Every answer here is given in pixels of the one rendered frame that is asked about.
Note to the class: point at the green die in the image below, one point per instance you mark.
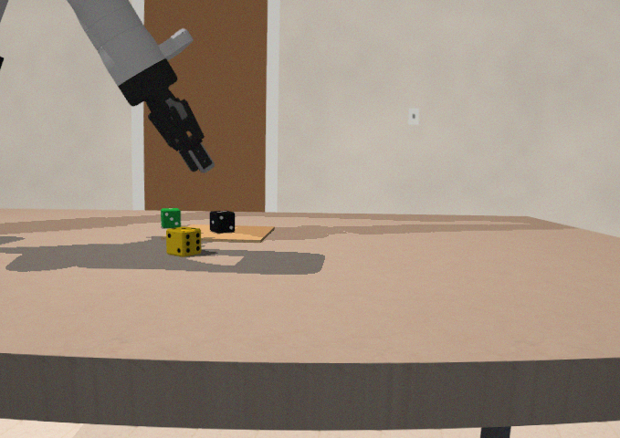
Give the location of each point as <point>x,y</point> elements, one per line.
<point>170,217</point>

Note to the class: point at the yellow die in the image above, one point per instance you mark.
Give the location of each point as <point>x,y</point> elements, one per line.
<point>183,241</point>

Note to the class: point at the tan square mat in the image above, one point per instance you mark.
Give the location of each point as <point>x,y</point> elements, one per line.
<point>242,234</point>

